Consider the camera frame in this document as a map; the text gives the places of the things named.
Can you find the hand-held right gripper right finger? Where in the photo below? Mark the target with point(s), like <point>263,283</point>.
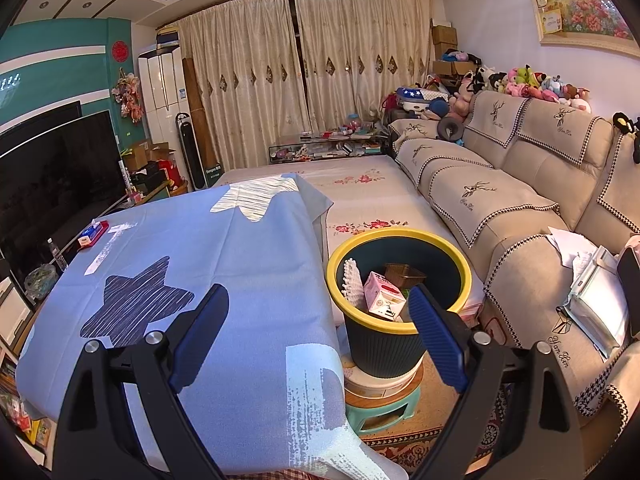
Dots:
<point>437,340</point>

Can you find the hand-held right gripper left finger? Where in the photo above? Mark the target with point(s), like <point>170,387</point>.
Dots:
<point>200,335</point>

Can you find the dark green bin yellow rim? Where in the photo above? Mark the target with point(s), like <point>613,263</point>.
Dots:
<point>380,350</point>

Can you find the pink milk carton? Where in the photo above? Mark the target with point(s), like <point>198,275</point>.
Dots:
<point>382,297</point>

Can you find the brown plastic basket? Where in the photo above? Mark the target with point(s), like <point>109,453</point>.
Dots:
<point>405,272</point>

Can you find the printed cardboard box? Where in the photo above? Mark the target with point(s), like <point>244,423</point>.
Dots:
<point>500,325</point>

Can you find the white round tin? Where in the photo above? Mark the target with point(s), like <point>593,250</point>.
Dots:
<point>380,385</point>

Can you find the blue star-print tablecloth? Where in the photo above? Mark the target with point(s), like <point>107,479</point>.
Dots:
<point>225,260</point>

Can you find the teal plastic stool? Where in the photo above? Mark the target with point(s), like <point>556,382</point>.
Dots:
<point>380,412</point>

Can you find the blue tissue pack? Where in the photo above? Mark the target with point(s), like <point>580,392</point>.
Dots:
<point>90,235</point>

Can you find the loose white papers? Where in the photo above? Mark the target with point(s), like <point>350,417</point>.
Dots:
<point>567,245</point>

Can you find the clear water bottle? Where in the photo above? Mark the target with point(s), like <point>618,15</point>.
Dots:
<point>57,255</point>

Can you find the red bag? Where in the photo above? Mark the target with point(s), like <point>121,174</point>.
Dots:
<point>170,172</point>

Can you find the beige sofa with covers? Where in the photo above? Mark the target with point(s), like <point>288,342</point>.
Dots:
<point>540,210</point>

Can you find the clear plastic bag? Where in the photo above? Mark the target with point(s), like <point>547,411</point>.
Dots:
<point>41,281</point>

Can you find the floral bed sheet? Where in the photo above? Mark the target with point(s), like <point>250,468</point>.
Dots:
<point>360,190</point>

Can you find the red plaid cloth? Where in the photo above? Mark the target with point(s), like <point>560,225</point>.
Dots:
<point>310,474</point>

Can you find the grey tower fan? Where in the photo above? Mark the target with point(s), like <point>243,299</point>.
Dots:
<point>192,150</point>

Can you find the white drawer unit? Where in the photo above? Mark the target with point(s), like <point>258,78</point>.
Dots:
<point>12,310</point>

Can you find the open cardboard boxes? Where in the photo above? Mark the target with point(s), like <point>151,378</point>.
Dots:
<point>147,152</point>

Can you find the bookshelf with books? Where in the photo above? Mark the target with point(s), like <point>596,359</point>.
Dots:
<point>20,400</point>

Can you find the black bag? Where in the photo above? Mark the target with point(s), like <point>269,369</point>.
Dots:
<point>630,290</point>

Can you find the large black television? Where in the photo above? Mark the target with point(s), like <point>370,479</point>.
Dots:
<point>55,185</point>

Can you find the grey neck pillow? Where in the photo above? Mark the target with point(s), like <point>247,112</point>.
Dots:
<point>451,126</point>

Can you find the cluttered glass coffee table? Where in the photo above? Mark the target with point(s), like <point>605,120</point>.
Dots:
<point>330,147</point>

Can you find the white standing air conditioner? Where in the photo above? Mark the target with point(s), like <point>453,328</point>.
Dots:
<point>162,105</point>

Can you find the blue star plush pillow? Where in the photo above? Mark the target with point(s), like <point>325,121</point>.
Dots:
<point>422,97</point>

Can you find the hanging artificial flowers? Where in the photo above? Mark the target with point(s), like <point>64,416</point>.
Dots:
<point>127,97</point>

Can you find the beige embroidered curtain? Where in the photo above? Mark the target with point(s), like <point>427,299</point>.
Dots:
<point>245,80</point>
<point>365,55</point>

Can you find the row of plush toys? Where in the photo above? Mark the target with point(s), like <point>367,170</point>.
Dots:
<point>525,85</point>

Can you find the black plush toy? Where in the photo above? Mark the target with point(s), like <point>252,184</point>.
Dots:
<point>627,132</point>

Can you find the stack of cardboard boxes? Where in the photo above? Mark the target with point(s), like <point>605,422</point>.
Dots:
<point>445,47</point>

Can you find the red paper-cut ornament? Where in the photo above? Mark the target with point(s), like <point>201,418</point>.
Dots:
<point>120,51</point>

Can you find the framed floral picture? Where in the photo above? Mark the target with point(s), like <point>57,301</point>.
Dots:
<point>580,5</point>

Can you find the black wall television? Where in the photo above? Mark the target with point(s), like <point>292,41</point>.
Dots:
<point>40,117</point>

